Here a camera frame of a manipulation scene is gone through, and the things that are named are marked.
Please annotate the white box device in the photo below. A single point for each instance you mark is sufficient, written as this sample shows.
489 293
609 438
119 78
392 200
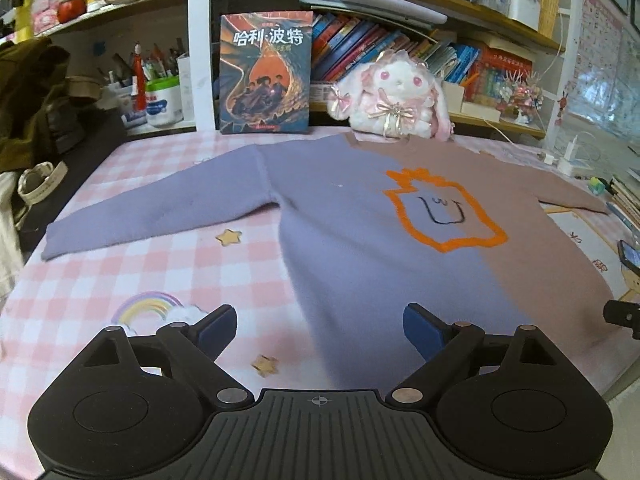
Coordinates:
525 2

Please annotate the purple and pink sweater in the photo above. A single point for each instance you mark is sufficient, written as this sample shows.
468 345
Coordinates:
350 240

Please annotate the white jar with green lid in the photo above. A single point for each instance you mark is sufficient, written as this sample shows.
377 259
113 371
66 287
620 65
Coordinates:
162 102

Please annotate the white shelf post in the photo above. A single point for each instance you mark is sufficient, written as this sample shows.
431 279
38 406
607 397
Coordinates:
200 45

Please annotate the bunch of pens and brushes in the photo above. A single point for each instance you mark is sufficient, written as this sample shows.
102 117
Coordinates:
150 62

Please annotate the olive green jacket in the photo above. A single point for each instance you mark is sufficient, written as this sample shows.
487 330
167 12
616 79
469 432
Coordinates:
40 100

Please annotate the white tablet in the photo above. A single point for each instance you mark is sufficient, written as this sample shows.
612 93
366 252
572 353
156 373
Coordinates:
390 2

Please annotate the fantasy novel book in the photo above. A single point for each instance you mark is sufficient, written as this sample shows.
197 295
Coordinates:
265 72

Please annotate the row of colourful books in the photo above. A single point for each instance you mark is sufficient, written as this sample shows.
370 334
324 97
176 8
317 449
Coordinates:
400 45

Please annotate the black smartphone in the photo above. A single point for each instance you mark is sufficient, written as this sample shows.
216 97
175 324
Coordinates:
629 257

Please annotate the stack of books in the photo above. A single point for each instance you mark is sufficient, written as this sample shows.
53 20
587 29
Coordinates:
625 195

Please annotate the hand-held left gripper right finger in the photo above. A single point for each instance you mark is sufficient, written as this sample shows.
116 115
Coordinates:
417 330

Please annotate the red and white doll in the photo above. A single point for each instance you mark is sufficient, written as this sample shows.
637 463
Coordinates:
72 5

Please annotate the pink glittery ornament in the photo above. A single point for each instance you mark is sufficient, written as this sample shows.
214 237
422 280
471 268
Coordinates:
520 97

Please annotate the white pink plush rabbit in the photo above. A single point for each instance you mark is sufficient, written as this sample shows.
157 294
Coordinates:
395 95

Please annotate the pink checkered printed tablecloth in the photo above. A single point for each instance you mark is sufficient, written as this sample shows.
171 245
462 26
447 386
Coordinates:
150 260

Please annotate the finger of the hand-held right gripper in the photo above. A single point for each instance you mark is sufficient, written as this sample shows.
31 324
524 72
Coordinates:
622 316

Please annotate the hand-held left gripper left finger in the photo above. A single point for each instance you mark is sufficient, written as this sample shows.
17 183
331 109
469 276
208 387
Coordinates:
220 329

